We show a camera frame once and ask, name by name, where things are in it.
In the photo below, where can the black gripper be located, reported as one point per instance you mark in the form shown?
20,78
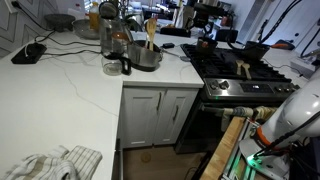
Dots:
203,21

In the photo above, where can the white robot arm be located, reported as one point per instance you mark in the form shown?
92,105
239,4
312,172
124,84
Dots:
300,113

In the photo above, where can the small black pot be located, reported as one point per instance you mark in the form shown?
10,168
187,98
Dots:
206,50

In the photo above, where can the wooden spoon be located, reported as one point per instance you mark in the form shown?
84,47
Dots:
239,66
246,70

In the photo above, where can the steel utensil pot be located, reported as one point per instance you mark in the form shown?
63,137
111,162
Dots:
145,58

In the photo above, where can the small orange item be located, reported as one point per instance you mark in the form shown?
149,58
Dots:
203,43

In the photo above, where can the long black box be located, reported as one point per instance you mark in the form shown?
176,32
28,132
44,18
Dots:
175,32

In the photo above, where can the small grey item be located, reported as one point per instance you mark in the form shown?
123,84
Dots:
185,58

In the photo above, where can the small black block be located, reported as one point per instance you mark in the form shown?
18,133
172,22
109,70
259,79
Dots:
168,45

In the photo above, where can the wooden spatula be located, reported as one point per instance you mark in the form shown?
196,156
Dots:
151,30

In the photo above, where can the black steel gas stove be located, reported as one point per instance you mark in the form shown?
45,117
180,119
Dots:
233,88

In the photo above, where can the orange black tool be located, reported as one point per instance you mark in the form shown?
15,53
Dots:
281,45

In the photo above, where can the grey cabinet door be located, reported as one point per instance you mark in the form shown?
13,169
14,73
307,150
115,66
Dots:
175,115
141,116

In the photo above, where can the glass coffee pitcher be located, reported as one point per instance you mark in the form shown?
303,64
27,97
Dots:
113,46

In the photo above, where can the round black lid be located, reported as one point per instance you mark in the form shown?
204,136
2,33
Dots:
108,9

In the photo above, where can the orange juice bottle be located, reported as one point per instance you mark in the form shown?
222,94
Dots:
94,16

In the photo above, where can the wooden board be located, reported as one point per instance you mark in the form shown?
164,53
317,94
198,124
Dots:
223,150

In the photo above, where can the metal mixing bowl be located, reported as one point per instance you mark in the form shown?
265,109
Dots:
83,29

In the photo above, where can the dark stone bowl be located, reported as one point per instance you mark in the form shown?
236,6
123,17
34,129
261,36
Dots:
60,20

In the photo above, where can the flat black device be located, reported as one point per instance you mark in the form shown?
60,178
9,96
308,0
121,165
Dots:
29,53

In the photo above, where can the striped dish towel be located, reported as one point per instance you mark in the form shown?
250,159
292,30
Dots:
56,165

